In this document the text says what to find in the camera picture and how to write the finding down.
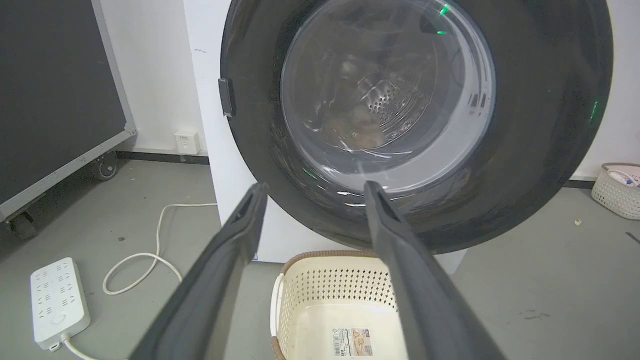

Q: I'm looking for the round black washing machine door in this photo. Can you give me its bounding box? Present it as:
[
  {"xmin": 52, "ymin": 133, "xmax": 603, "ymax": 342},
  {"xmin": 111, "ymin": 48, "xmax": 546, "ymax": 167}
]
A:
[{"xmin": 218, "ymin": 0, "xmax": 614, "ymax": 255}]

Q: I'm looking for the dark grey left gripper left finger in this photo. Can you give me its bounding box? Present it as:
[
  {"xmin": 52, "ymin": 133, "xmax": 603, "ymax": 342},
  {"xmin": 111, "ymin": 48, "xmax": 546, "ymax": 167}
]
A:
[{"xmin": 129, "ymin": 182, "xmax": 269, "ymax": 360}]

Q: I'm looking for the small white woven basket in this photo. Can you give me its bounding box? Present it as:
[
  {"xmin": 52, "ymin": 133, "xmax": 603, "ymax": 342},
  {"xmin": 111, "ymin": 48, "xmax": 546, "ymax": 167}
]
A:
[{"xmin": 591, "ymin": 162, "xmax": 640, "ymax": 220}]

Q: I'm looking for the cream perforated laundry basket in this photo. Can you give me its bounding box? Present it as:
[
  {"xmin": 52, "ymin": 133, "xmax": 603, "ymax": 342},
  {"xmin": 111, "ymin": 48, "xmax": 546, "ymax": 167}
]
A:
[{"xmin": 270, "ymin": 250, "xmax": 408, "ymax": 360}]

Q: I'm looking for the black caster wheel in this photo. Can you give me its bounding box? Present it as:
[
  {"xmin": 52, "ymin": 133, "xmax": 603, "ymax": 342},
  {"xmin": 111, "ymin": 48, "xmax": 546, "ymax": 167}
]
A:
[{"xmin": 95, "ymin": 152, "xmax": 119, "ymax": 181}]

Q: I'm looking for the white wall socket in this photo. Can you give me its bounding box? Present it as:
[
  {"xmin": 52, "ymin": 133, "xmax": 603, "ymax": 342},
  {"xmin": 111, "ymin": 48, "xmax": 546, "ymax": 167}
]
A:
[{"xmin": 174, "ymin": 131, "xmax": 202, "ymax": 155}]

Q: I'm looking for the white power cable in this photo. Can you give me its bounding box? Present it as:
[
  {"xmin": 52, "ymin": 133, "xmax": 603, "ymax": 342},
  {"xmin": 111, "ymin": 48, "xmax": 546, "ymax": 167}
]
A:
[{"xmin": 60, "ymin": 202, "xmax": 219, "ymax": 360}]

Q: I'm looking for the dark panel on wheeled frame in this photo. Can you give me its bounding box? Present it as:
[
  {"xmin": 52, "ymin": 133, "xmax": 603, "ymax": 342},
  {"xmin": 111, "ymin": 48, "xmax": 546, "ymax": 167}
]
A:
[{"xmin": 0, "ymin": 0, "xmax": 137, "ymax": 223}]

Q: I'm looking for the white power strip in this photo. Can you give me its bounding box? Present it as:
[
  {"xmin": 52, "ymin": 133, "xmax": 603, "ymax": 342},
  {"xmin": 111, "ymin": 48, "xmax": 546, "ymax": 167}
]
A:
[{"xmin": 30, "ymin": 257, "xmax": 92, "ymax": 352}]

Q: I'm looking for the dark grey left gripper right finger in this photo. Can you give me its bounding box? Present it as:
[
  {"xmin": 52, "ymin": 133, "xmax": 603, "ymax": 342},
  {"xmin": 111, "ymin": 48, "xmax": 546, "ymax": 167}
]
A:
[{"xmin": 363, "ymin": 180, "xmax": 507, "ymax": 360}]

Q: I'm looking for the white washing machine body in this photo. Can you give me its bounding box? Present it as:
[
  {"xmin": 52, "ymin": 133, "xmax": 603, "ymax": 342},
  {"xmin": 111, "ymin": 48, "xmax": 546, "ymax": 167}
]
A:
[{"xmin": 182, "ymin": 0, "xmax": 468, "ymax": 275}]

